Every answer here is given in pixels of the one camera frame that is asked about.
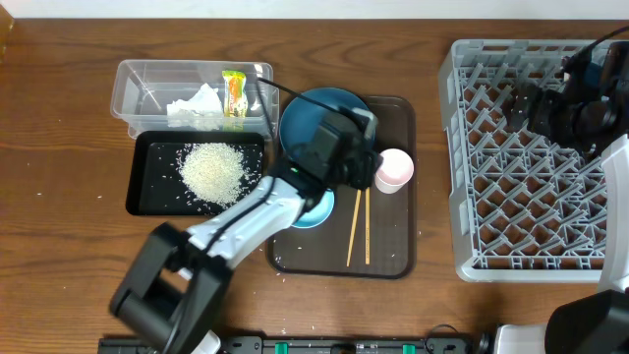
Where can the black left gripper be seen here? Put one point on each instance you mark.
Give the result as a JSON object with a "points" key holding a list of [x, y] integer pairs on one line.
{"points": [[371, 164]]}

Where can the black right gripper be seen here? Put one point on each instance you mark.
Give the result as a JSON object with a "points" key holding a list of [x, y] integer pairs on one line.
{"points": [[547, 99]]}

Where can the white cup pink inside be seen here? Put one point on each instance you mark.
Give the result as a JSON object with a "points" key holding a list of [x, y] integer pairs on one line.
{"points": [[396, 170]]}

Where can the small light blue bowl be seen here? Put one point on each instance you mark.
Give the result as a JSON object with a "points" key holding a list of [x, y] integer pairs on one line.
{"points": [[318, 214]]}

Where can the orange green snack wrapper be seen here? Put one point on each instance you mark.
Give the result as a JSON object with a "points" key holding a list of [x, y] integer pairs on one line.
{"points": [[235, 102]]}

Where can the pile of rice grains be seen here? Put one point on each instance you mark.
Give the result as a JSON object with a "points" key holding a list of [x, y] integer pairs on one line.
{"points": [[217, 175]]}

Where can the white tissue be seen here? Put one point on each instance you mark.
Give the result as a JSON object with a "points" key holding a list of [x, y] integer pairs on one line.
{"points": [[203, 112]]}

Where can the black rectangular tray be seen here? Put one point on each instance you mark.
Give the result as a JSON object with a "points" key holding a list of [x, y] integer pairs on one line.
{"points": [[156, 186]]}

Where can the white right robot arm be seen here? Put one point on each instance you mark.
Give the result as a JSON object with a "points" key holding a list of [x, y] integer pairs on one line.
{"points": [[590, 116]]}

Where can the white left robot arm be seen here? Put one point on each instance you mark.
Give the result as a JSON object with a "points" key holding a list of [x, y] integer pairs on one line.
{"points": [[173, 290]]}

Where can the grey dishwasher rack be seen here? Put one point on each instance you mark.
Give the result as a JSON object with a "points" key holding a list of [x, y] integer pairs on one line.
{"points": [[522, 208]]}

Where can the clear plastic waste bin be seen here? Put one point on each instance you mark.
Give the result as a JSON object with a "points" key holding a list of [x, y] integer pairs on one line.
{"points": [[143, 89]]}

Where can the right wooden chopstick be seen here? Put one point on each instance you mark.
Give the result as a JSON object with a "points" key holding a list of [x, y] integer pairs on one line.
{"points": [[368, 226]]}

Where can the wooden chopstick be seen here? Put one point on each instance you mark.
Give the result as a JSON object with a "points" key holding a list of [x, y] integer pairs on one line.
{"points": [[368, 226], [353, 227]]}

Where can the left wooden chopstick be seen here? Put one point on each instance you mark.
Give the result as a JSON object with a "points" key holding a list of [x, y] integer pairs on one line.
{"points": [[353, 227]]}

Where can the large blue plate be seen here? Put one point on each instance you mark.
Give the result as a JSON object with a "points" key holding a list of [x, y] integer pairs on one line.
{"points": [[300, 118]]}

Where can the brown serving tray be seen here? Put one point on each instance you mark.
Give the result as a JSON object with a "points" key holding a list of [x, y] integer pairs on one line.
{"points": [[322, 250]]}

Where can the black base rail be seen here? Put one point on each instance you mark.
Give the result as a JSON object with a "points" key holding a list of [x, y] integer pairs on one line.
{"points": [[257, 345]]}

